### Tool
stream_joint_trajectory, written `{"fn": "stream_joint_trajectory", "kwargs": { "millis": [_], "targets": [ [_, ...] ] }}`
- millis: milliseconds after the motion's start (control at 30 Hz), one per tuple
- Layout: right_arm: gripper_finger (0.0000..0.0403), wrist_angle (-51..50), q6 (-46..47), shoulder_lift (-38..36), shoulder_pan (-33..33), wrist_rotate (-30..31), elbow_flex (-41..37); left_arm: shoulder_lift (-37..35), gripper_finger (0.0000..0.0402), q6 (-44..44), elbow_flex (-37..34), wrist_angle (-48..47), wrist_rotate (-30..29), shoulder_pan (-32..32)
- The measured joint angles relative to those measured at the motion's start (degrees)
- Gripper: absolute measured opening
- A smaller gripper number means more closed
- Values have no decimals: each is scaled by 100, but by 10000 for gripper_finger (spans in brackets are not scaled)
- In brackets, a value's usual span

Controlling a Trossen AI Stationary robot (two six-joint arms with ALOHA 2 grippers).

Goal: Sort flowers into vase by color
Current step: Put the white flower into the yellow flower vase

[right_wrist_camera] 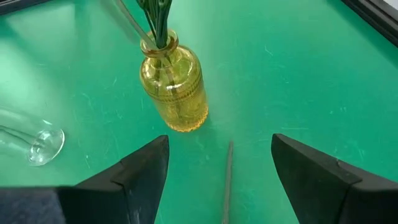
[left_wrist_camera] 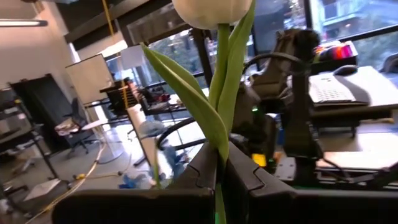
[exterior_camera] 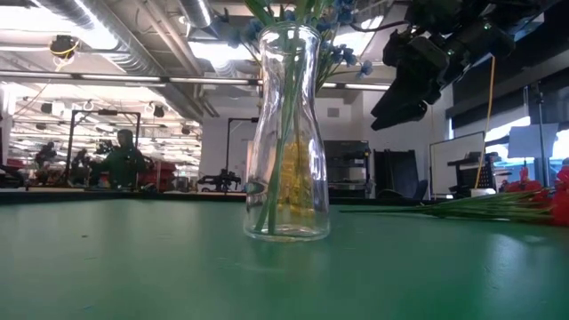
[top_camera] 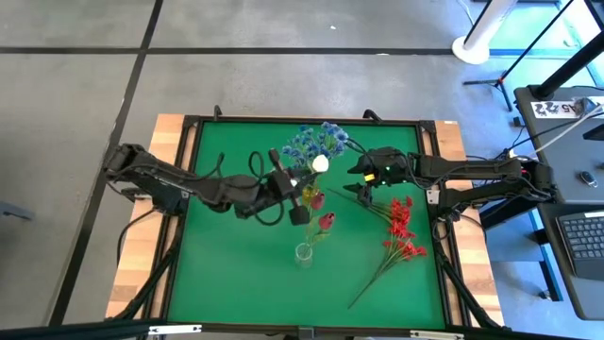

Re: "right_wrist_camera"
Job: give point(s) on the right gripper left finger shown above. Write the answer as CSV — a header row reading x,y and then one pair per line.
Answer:
x,y
133,186

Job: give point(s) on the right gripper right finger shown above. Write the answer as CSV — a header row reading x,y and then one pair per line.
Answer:
x,y
320,193

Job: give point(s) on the grey flower stem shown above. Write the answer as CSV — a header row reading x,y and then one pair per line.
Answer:
x,y
228,180

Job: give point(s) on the clear glass vase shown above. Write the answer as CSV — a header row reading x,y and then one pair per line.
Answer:
x,y
46,146

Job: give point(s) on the white tulip flower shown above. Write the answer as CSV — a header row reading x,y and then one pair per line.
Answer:
x,y
136,24

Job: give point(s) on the blue flower bunch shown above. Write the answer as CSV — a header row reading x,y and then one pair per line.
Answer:
x,y
161,25

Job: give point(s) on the yellow glass vase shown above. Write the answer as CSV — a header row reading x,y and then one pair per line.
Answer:
x,y
180,96

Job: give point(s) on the green table mat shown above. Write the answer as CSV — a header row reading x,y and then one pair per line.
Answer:
x,y
311,93

